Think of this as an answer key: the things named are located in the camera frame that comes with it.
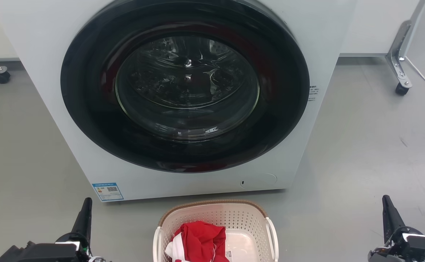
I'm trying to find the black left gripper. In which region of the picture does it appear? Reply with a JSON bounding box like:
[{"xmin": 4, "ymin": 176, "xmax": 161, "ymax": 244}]
[{"xmin": 0, "ymin": 197, "xmax": 106, "ymax": 262}]

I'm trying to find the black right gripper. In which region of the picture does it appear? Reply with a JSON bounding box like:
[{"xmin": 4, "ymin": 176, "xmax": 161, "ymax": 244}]
[{"xmin": 368, "ymin": 195, "xmax": 425, "ymax": 262}]

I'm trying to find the cream perforated laundry basket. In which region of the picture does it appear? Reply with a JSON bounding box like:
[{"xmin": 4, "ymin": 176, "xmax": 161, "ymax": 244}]
[{"xmin": 153, "ymin": 199, "xmax": 280, "ymax": 262}]

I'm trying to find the blue energy label sticker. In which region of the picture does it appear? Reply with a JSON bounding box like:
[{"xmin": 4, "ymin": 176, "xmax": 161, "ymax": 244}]
[{"xmin": 92, "ymin": 182, "xmax": 124, "ymax": 202}]

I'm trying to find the white garment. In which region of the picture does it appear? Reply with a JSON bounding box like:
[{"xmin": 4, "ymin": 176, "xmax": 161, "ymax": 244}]
[{"xmin": 164, "ymin": 233, "xmax": 187, "ymax": 262}]

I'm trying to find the round black washing machine door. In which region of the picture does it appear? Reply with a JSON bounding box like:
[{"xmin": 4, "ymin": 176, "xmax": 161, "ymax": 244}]
[{"xmin": 60, "ymin": 0, "xmax": 310, "ymax": 174}]

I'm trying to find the red garment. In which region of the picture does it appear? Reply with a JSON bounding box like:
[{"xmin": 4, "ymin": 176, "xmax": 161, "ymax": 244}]
[{"xmin": 172, "ymin": 221, "xmax": 230, "ymax": 262}]

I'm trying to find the round white filter cover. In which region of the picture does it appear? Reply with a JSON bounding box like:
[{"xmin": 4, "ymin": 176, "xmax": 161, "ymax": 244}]
[{"xmin": 240, "ymin": 173, "xmax": 278, "ymax": 190}]

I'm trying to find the white front-load washing machine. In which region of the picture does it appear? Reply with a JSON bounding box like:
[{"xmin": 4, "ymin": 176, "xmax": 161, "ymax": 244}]
[{"xmin": 0, "ymin": 0, "xmax": 358, "ymax": 203}]

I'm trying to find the angled metal stand bracket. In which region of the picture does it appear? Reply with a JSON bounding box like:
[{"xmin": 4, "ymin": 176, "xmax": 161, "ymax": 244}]
[{"xmin": 385, "ymin": 0, "xmax": 425, "ymax": 88}]

